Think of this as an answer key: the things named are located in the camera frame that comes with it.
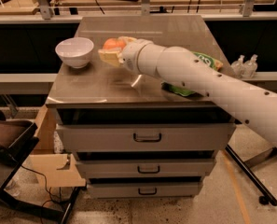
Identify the middle drawer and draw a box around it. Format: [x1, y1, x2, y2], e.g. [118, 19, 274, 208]
[76, 159, 215, 179]

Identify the white bowl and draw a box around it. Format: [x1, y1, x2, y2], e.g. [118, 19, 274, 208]
[55, 37, 94, 68]

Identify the clear bottle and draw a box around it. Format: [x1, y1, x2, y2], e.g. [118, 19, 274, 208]
[231, 55, 244, 77]
[242, 54, 257, 78]

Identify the clear bottle left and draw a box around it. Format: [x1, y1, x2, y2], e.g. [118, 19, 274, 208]
[231, 55, 244, 77]

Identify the orange fruit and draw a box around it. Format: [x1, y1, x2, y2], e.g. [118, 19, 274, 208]
[103, 38, 126, 49]

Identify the green chip bag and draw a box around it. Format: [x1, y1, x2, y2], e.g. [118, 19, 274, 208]
[161, 51, 223, 97]

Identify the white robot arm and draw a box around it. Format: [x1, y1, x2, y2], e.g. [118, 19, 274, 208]
[98, 36, 277, 147]

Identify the cardboard piece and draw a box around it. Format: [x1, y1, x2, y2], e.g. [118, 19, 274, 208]
[29, 154, 86, 188]

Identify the drawer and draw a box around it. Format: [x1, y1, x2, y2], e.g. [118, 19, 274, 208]
[76, 159, 215, 179]
[57, 123, 235, 152]
[88, 182, 202, 199]

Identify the metal railing frame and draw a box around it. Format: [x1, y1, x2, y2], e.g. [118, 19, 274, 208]
[0, 0, 277, 23]

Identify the top drawer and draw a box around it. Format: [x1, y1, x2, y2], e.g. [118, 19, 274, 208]
[57, 123, 235, 152]

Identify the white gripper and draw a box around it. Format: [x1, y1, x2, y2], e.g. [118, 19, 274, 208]
[98, 36, 166, 77]

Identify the bottom drawer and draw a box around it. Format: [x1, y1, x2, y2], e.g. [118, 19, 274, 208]
[88, 182, 202, 199]

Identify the black floor cable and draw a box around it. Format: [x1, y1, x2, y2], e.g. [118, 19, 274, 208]
[21, 164, 71, 207]

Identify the grey drawer cabinet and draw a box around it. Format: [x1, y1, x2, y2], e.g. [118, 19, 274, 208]
[45, 14, 250, 200]

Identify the clear bottle right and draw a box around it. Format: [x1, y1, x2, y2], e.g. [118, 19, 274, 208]
[242, 54, 257, 78]

